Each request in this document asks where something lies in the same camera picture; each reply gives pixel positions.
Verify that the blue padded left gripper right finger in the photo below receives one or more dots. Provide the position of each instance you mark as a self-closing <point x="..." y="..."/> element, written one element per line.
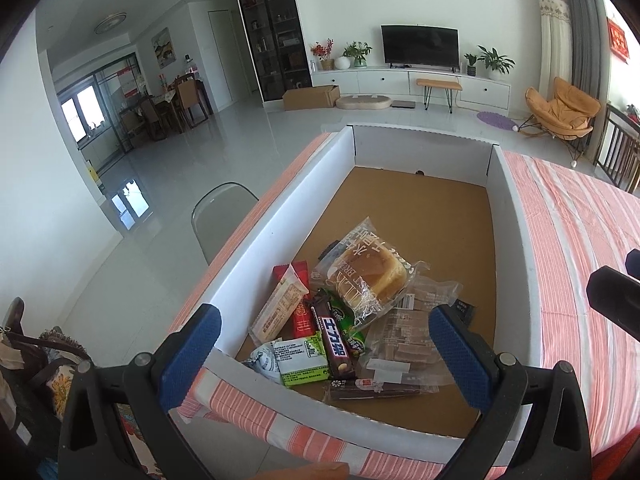
<point x="555" y="441"/>

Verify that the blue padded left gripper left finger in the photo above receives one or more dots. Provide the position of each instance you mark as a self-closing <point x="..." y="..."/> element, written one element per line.
<point x="190" y="354"/>

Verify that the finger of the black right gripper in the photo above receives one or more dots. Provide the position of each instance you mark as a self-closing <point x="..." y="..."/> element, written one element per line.
<point x="616" y="295"/>

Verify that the clear bag of wafers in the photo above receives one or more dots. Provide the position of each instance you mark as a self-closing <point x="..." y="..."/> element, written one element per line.
<point x="399" y="346"/>

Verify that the dark cookie roll package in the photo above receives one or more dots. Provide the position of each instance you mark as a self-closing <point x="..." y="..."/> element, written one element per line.
<point x="369" y="389"/>

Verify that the black chocolate bar wrapper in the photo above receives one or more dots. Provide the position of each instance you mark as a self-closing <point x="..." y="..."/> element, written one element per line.
<point x="340" y="362"/>

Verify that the green white snack packet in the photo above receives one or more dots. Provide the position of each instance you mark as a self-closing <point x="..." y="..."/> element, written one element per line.
<point x="290" y="363"/>

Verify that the bread loaf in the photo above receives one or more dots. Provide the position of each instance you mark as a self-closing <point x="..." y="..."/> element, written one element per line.
<point x="368" y="274"/>

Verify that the beige long cracker packet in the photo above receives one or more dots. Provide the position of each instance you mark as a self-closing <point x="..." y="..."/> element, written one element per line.
<point x="285" y="298"/>

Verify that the orange striped tablecloth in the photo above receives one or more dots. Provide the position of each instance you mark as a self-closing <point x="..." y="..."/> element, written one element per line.
<point x="576" y="224"/>

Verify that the dark wooden dining chair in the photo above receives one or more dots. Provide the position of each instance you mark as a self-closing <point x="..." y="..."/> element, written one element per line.
<point x="618" y="151"/>

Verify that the orange lounge chair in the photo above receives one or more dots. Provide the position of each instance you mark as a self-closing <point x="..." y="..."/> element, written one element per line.
<point x="569" y="116"/>

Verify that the white cardboard box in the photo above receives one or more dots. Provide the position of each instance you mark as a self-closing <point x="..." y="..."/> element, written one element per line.
<point x="445" y="200"/>

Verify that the green chips tube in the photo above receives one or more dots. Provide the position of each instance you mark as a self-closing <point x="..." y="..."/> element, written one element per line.
<point x="345" y="320"/>

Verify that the purple round floor mat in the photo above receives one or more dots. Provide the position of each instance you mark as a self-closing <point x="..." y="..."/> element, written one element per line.
<point x="497" y="121"/>

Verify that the white tv cabinet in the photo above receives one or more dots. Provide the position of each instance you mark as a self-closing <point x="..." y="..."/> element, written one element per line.
<point x="474" y="93"/>

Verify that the grey curtain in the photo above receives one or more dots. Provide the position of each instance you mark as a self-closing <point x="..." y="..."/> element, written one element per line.
<point x="590" y="64"/>

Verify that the red snack box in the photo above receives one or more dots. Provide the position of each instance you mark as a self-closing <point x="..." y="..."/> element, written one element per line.
<point x="303" y="323"/>

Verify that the green potted plant right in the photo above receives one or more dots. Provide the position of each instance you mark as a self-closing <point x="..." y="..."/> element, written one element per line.
<point x="498" y="65"/>

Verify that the grey plastic chair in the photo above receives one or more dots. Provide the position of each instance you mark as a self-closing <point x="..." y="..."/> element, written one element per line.
<point x="218" y="213"/>

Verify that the small dark potted plant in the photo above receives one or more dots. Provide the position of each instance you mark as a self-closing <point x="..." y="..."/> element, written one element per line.
<point x="471" y="61"/>

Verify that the covered standing air conditioner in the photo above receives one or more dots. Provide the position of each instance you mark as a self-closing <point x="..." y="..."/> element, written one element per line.
<point x="556" y="44"/>

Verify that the beige floor cushion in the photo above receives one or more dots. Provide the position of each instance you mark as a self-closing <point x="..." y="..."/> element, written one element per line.
<point x="363" y="102"/>

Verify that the black flat television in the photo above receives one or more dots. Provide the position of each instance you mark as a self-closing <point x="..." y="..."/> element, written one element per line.
<point x="415" y="45"/>

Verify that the brown cardboard box on floor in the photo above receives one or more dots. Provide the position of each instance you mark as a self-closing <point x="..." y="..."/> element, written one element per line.
<point x="311" y="98"/>

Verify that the green plant white pot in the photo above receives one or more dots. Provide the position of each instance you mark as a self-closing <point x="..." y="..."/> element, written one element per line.
<point x="355" y="55"/>

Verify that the far wooden dining set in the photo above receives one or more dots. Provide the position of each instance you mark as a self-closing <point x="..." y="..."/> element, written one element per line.
<point x="183" y="106"/>

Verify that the red flower vase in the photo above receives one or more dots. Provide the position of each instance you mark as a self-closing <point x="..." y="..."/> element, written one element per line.
<point x="322" y="52"/>

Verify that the black glass display cabinet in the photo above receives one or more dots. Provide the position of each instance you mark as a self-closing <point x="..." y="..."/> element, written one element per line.
<point x="276" y="44"/>

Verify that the red wall decoration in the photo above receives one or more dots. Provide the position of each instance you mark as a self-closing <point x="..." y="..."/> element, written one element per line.
<point x="618" y="41"/>

